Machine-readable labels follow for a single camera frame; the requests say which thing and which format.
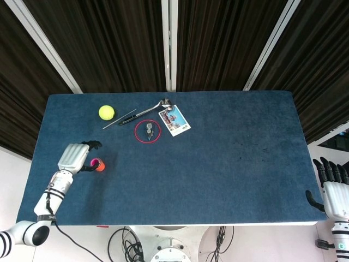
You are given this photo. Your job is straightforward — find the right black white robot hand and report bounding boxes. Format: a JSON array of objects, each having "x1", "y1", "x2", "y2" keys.
[{"x1": 305, "y1": 157, "x2": 349, "y2": 222}]

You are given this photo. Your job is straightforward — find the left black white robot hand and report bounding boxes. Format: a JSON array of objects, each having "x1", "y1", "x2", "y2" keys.
[{"x1": 57, "y1": 140, "x2": 103, "y2": 175}]

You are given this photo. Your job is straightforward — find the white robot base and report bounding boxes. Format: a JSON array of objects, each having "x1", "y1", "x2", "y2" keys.
[{"x1": 128, "y1": 225, "x2": 210, "y2": 262}]

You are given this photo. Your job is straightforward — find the yellow tennis ball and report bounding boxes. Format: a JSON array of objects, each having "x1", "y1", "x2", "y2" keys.
[{"x1": 98, "y1": 105, "x2": 116, "y2": 121}]

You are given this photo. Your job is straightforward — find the thin metal chopstick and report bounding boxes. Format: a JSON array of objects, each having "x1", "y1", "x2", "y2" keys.
[{"x1": 103, "y1": 109, "x2": 137, "y2": 129}]

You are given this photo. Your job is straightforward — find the dark brown curtain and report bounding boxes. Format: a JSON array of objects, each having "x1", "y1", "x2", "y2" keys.
[
  {"x1": 0, "y1": 0, "x2": 74, "y2": 162},
  {"x1": 23, "y1": 0, "x2": 167, "y2": 93},
  {"x1": 176, "y1": 0, "x2": 287, "y2": 92},
  {"x1": 252, "y1": 0, "x2": 349, "y2": 144}
]

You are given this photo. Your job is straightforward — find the photo postcard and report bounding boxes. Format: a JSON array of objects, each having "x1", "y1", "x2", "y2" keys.
[{"x1": 158, "y1": 104, "x2": 191, "y2": 137}]

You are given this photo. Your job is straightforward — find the blue table cloth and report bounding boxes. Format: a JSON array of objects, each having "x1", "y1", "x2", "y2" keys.
[{"x1": 15, "y1": 91, "x2": 328, "y2": 227}]

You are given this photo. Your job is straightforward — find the red ring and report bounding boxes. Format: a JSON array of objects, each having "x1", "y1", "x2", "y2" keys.
[{"x1": 134, "y1": 119, "x2": 161, "y2": 144}]

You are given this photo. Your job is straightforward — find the small metal keychain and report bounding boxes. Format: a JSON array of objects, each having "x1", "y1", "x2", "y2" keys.
[{"x1": 144, "y1": 122, "x2": 155, "y2": 141}]

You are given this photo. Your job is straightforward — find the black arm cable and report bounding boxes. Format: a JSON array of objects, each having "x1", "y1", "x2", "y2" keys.
[{"x1": 45, "y1": 192, "x2": 106, "y2": 262}]

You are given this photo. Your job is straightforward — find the metal ladle with black handle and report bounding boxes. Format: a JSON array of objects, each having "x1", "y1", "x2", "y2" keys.
[{"x1": 118, "y1": 98, "x2": 174, "y2": 126}]

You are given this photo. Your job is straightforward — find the black cable bundle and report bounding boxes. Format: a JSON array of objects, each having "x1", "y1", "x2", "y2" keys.
[
  {"x1": 204, "y1": 225, "x2": 235, "y2": 262},
  {"x1": 107, "y1": 226, "x2": 145, "y2": 262}
]

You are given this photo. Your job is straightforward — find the white frame post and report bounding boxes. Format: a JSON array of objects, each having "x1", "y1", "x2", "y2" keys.
[
  {"x1": 161, "y1": 0, "x2": 178, "y2": 92},
  {"x1": 5, "y1": 0, "x2": 83, "y2": 94},
  {"x1": 242, "y1": 0, "x2": 302, "y2": 91}
]

